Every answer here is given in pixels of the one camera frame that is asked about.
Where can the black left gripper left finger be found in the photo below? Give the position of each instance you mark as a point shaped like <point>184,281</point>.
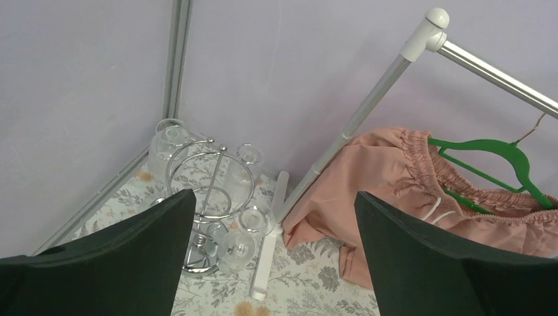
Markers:
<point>132,267</point>

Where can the pink shorts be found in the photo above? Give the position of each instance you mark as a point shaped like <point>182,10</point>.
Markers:
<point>398,166</point>

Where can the clear wine glass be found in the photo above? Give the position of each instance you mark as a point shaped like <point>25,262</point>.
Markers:
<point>238,246</point>
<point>170,135</point>
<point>241,173</point>

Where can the clear wine glass front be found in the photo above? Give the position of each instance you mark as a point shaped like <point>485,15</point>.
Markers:
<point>238,246</point>

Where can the silver white clothes rail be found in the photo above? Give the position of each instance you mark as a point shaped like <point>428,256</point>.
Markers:
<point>429,35</point>

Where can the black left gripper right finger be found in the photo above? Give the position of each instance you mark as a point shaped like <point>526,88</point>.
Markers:
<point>419,269</point>

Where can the green clothes hanger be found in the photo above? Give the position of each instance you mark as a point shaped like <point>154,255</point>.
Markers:
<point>500,163</point>

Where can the chrome wine glass rack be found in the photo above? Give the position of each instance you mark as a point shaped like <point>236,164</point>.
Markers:
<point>208,205</point>

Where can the floral table mat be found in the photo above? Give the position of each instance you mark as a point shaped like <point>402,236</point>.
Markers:
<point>304,281</point>

